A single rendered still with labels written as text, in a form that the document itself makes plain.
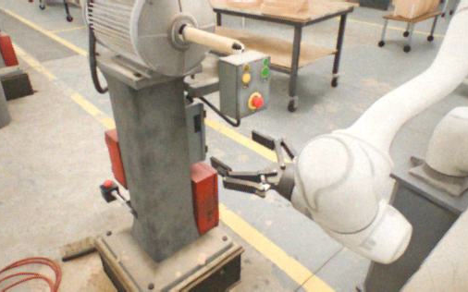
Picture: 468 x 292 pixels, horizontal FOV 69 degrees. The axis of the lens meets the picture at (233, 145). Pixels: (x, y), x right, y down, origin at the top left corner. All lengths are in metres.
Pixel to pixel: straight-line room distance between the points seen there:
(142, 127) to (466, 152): 1.07
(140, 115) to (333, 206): 0.81
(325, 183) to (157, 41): 0.63
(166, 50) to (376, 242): 0.68
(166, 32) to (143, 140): 0.41
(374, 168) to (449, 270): 0.35
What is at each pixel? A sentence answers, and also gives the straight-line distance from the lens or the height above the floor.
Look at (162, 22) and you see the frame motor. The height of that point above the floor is 1.28.
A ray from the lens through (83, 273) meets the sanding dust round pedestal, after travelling 2.01.
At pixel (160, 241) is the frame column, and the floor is 0.39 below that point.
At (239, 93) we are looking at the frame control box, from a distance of 1.16.
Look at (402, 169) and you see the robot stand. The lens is 1.48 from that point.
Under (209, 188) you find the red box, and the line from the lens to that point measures 1.48.
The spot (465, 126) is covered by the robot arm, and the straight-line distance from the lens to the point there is 1.34.
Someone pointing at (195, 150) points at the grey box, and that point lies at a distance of 1.40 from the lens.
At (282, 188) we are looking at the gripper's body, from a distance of 0.71.
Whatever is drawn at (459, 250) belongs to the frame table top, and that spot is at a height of 0.93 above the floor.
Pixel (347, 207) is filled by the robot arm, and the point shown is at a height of 1.16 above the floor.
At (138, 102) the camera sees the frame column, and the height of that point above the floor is 1.02.
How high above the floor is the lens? 1.46
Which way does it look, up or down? 31 degrees down
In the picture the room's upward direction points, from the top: straight up
